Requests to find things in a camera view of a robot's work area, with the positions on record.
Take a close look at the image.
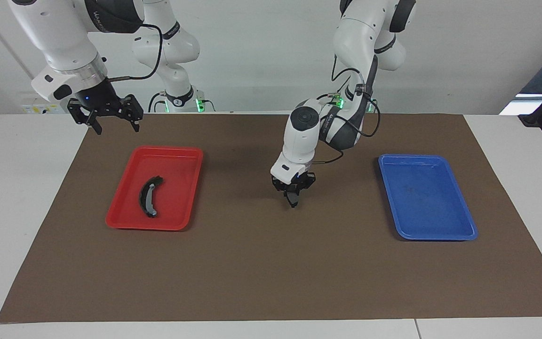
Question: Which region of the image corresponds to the white wall socket box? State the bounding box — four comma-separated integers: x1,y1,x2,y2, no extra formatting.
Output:
21,103,61,115

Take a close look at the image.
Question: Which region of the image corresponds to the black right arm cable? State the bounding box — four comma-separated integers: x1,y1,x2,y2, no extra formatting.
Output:
106,24,164,83

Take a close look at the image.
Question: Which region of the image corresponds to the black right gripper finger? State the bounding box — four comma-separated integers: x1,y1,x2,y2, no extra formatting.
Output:
120,94,144,133
67,99,104,136

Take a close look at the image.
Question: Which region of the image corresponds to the brown table mat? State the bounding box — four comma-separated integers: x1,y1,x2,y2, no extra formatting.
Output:
0,113,542,323

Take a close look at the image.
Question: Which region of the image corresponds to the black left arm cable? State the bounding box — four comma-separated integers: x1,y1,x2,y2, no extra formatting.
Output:
312,54,382,165

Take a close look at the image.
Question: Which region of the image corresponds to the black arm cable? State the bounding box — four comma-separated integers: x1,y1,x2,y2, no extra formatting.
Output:
312,54,382,165
106,24,164,83

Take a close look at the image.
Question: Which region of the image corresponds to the red plastic tray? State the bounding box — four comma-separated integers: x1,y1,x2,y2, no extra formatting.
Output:
105,145,204,232

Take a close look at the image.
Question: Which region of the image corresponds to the curved brake shoe grey web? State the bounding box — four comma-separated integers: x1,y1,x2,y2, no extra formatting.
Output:
138,176,164,218

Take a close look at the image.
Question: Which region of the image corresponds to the black base cable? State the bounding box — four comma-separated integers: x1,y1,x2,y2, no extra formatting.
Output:
147,91,169,113

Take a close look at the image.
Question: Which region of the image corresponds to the blue plastic tray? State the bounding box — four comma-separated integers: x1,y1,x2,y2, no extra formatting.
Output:
378,153,478,242

